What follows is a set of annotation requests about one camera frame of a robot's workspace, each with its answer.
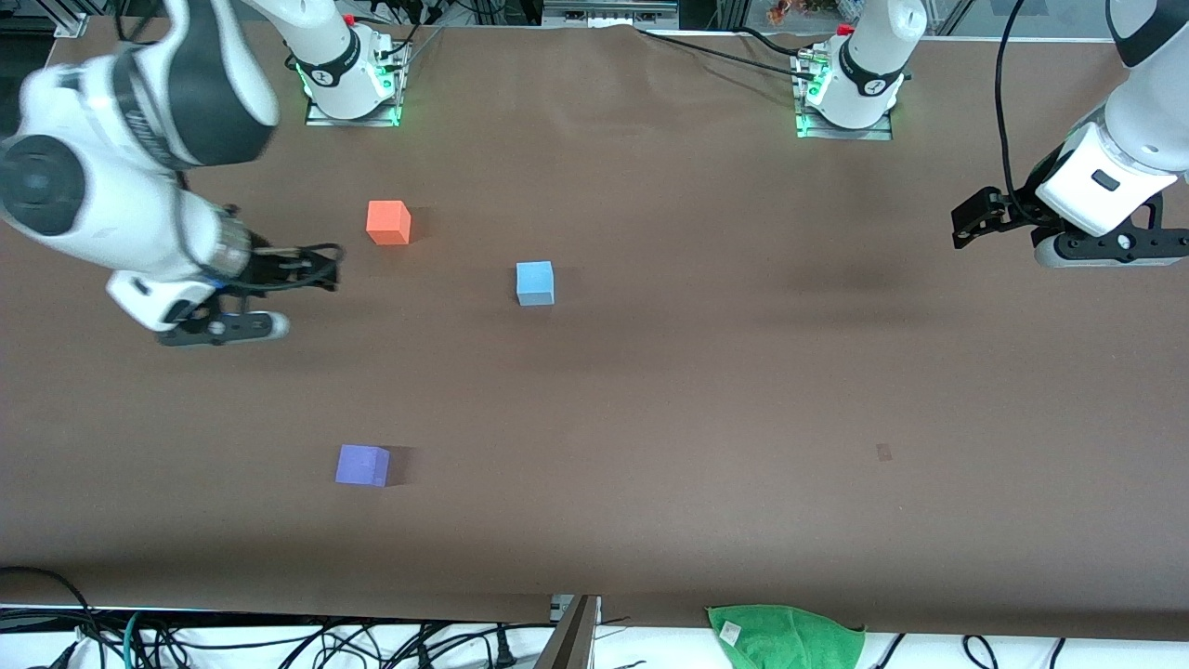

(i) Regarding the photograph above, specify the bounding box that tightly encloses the light blue foam block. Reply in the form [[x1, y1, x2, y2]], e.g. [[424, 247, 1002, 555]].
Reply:
[[516, 261, 555, 307]]

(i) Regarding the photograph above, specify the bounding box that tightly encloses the orange foam block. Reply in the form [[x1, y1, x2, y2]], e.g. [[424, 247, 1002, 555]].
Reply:
[[366, 200, 412, 246]]

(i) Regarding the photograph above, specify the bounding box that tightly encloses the purple foam block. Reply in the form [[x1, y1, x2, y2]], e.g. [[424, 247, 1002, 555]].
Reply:
[[335, 444, 392, 488]]

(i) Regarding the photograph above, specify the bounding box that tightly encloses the brown paper table cover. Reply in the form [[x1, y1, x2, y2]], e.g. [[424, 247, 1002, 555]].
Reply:
[[0, 17, 1189, 642]]

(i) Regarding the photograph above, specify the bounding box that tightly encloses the grey metal box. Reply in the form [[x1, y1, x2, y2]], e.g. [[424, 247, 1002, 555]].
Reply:
[[543, 0, 679, 29]]

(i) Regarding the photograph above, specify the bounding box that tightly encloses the green cloth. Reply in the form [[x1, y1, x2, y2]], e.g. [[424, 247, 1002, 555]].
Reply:
[[706, 604, 867, 669]]

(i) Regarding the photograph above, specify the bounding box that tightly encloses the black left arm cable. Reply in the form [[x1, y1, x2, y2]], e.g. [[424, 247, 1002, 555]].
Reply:
[[996, 0, 1034, 219]]

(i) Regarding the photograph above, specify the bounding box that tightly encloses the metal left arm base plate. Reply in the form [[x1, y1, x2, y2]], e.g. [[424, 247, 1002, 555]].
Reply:
[[794, 51, 895, 142]]

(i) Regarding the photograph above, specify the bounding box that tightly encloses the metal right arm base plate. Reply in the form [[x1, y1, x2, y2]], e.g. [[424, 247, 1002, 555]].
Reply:
[[305, 42, 402, 128]]

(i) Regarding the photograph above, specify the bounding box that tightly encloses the short black table cable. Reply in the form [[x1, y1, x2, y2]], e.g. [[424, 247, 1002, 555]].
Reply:
[[734, 26, 804, 55]]

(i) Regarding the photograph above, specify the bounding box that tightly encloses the long black table cable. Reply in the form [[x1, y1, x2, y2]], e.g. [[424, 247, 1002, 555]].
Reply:
[[636, 26, 818, 77]]

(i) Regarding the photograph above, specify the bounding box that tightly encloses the thick black floor cable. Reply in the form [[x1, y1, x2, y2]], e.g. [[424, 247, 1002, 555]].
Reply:
[[0, 567, 108, 669]]

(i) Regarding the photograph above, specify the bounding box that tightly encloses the grey metal bracket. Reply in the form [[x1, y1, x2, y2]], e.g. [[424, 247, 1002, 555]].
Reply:
[[534, 595, 600, 669]]

